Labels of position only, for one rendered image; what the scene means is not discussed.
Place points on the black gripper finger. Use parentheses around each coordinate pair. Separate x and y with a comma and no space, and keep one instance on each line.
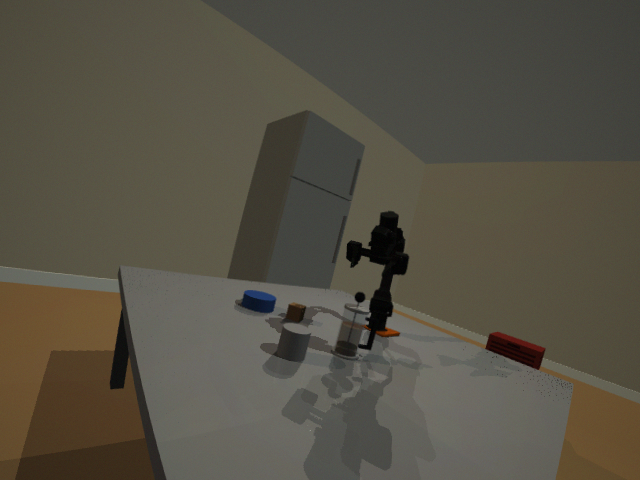
(354,255)
(394,266)

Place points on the blue cylinder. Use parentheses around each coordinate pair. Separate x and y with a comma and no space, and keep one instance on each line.
(259,301)

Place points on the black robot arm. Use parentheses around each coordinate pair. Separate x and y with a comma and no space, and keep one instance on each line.
(387,233)

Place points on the dark grey cylinder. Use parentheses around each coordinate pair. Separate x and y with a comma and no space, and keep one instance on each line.
(293,342)

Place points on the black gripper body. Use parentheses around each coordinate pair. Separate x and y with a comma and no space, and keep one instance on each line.
(377,254)

